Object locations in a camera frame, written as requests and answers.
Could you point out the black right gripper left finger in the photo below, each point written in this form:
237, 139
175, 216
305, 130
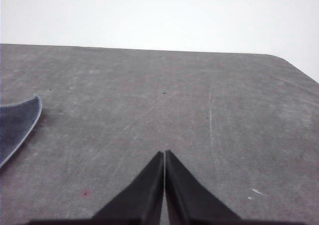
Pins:
139, 195

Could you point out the purple towel with grey hem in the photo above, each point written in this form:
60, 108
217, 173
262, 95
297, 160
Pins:
15, 125

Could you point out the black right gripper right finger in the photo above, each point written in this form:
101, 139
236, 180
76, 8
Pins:
189, 197

